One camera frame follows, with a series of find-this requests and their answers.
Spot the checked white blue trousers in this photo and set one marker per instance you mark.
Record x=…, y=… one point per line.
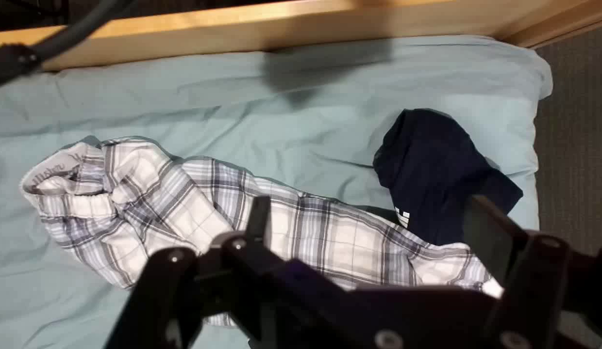
x=114, y=205

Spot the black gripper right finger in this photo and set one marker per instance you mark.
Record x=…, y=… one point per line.
x=492, y=236

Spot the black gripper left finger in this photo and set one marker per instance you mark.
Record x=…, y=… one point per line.
x=259, y=220

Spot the navy blue garment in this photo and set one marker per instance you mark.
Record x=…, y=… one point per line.
x=430, y=168

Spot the light blue bed sheet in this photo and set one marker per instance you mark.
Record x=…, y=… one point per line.
x=306, y=117

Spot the wooden bed frame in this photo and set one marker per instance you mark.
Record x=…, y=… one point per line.
x=284, y=24

